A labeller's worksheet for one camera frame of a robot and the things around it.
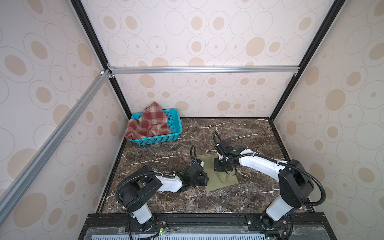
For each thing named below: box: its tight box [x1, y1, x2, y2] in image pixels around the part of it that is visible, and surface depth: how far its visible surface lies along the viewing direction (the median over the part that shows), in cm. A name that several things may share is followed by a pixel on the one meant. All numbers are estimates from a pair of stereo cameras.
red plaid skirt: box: [125, 102, 172, 139], surface depth 111 cm
